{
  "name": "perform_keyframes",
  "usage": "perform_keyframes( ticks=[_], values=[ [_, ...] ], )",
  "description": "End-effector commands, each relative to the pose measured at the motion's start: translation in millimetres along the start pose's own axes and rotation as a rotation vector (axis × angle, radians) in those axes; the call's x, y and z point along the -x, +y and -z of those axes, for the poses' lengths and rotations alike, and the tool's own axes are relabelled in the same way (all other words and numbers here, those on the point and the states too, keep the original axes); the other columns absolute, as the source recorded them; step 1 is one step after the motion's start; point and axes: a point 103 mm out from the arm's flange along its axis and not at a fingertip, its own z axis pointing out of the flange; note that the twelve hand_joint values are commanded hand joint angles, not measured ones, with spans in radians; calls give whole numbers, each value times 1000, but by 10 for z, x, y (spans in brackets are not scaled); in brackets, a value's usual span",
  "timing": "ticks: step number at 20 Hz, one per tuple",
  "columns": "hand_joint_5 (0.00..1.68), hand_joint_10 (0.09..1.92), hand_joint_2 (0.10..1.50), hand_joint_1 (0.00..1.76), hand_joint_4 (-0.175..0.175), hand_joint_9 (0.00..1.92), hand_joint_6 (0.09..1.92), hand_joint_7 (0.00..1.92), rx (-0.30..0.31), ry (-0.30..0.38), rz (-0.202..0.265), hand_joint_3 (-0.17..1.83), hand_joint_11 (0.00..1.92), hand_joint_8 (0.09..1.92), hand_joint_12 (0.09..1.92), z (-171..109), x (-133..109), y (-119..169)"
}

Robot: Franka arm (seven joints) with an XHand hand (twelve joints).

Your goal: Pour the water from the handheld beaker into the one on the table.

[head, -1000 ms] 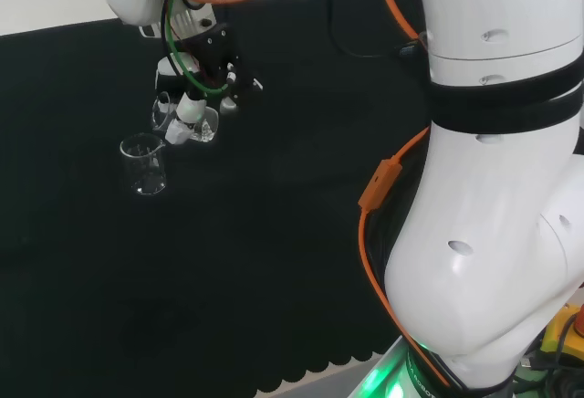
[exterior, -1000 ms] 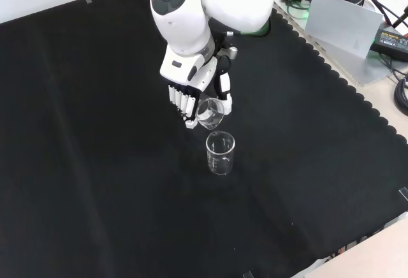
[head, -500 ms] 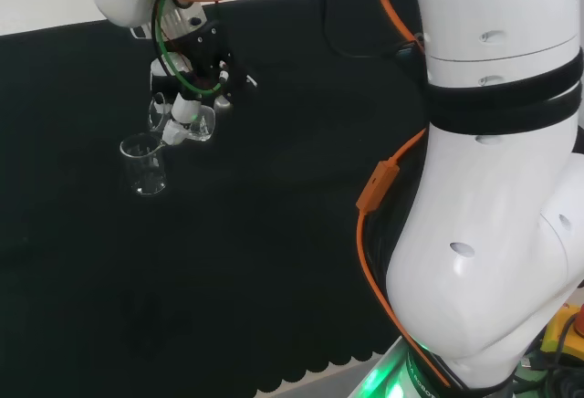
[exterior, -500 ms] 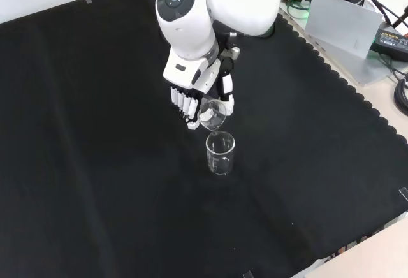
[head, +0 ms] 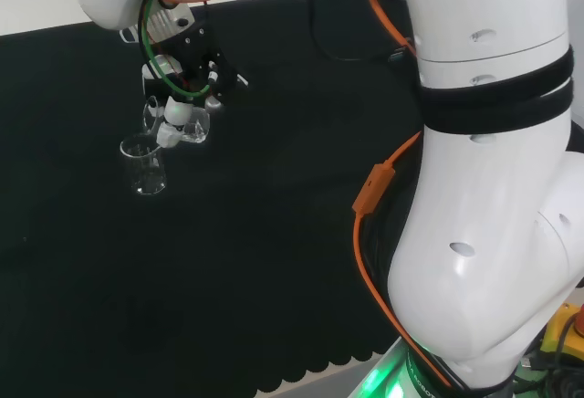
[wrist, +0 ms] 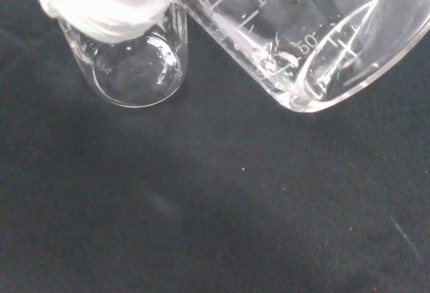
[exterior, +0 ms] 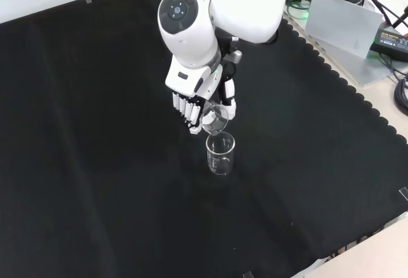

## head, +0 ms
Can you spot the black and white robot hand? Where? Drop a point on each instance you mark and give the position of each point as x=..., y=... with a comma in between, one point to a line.
x=201, y=60

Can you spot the small clear glass beaker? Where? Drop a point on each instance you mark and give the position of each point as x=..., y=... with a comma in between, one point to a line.
x=198, y=126

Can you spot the tall clear glass beaker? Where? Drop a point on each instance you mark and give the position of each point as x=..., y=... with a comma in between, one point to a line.
x=146, y=174

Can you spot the black bench cloth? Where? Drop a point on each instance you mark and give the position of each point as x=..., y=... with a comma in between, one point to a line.
x=228, y=233

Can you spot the yellow stop button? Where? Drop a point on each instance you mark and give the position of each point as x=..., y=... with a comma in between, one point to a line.
x=559, y=338

